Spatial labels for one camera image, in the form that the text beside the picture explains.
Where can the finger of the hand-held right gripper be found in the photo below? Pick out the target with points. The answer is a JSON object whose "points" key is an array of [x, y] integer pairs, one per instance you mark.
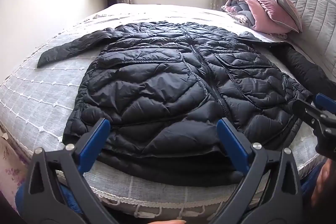
{"points": [[307, 111], [326, 102]]}

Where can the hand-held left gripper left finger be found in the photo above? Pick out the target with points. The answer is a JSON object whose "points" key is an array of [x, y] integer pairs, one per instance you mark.
{"points": [[97, 136]]}

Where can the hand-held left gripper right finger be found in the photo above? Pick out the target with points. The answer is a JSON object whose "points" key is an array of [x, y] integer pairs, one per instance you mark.
{"points": [[232, 142]]}

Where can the black puffer jacket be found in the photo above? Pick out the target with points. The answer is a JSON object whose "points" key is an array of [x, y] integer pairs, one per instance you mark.
{"points": [[162, 87]]}

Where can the person's right hand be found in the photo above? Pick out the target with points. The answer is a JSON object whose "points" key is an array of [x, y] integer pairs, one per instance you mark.
{"points": [[324, 182]]}

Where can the person's right leg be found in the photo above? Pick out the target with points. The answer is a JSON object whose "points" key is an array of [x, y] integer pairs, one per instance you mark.
{"points": [[309, 182]]}

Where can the bed with grey checked bedspread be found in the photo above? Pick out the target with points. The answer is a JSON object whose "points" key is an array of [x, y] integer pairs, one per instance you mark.
{"points": [[39, 98]]}

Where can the grey quilted headboard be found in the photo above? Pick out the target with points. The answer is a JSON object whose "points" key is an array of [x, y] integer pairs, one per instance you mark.
{"points": [[315, 16]]}

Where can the pink velvet pillow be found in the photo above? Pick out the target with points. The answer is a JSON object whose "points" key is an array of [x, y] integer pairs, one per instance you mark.
{"points": [[267, 11]]}

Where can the grey velvet pillow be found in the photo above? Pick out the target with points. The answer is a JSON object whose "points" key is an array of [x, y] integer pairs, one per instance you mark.
{"points": [[287, 1]]}

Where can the folded pink grey quilt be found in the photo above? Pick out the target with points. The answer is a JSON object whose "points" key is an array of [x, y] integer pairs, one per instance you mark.
{"points": [[236, 7]]}

